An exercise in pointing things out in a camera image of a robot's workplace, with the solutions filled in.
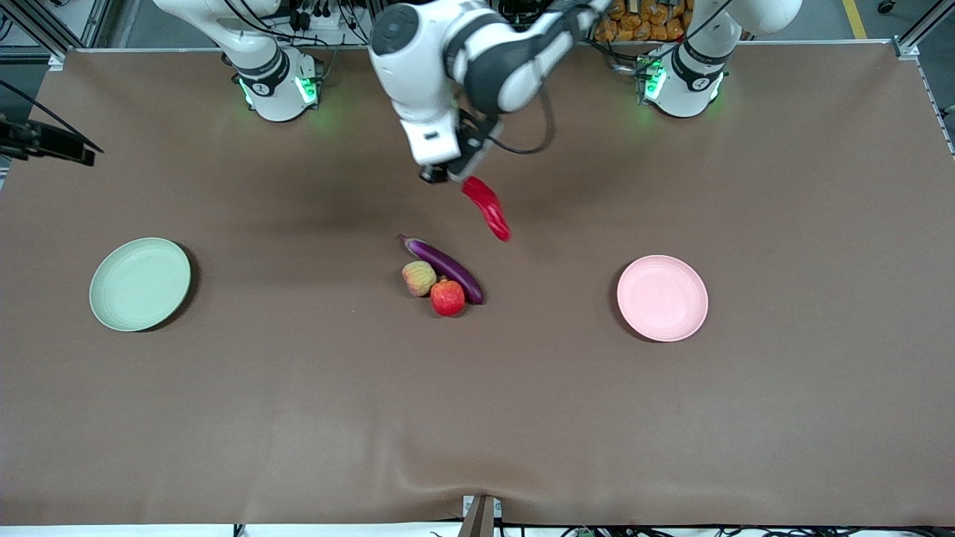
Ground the white power strip with plugs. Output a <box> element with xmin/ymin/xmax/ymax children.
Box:
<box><xmin>287</xmin><ymin>0</ymin><xmax>355</xmax><ymax>32</ymax></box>

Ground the purple eggplant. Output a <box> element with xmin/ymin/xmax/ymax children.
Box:
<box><xmin>398</xmin><ymin>233</ymin><xmax>486</xmax><ymax>306</ymax></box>

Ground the pale green round plate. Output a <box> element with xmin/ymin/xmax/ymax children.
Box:
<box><xmin>89</xmin><ymin>237</ymin><xmax>192</xmax><ymax>333</ymax></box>

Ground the red chili pepper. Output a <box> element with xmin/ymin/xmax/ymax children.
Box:
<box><xmin>461</xmin><ymin>176</ymin><xmax>513</xmax><ymax>242</ymax></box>

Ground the bag of orange items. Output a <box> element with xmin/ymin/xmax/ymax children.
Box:
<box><xmin>595</xmin><ymin>0</ymin><xmax>687</xmax><ymax>43</ymax></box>

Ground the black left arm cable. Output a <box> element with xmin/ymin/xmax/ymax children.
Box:
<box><xmin>489</xmin><ymin>0</ymin><xmax>739</xmax><ymax>156</ymax></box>

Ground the yellow-pink peach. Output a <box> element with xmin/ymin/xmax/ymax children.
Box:
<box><xmin>401</xmin><ymin>260</ymin><xmax>438</xmax><ymax>298</ymax></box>

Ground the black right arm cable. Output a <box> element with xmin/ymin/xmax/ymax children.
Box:
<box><xmin>0</xmin><ymin>79</ymin><xmax>104</xmax><ymax>154</ymax></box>

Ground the pink round plate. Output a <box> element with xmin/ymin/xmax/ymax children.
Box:
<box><xmin>616</xmin><ymin>255</ymin><xmax>710</xmax><ymax>343</ymax></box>

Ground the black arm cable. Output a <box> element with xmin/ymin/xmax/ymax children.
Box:
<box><xmin>0</xmin><ymin>79</ymin><xmax>104</xmax><ymax>154</ymax></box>
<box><xmin>489</xmin><ymin>0</ymin><xmax>739</xmax><ymax>156</ymax></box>

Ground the red apple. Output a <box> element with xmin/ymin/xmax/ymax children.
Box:
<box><xmin>430</xmin><ymin>278</ymin><xmax>466</xmax><ymax>318</ymax></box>

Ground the aluminium frame post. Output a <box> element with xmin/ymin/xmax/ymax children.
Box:
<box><xmin>0</xmin><ymin>0</ymin><xmax>113</xmax><ymax>68</ymax></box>
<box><xmin>892</xmin><ymin>0</ymin><xmax>955</xmax><ymax>60</ymax></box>

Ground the brown table cover mat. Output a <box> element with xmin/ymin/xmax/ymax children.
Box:
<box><xmin>0</xmin><ymin>41</ymin><xmax>955</xmax><ymax>527</ymax></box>

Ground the metal table edge bracket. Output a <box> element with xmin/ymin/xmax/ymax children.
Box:
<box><xmin>461</xmin><ymin>494</ymin><xmax>503</xmax><ymax>537</ymax></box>

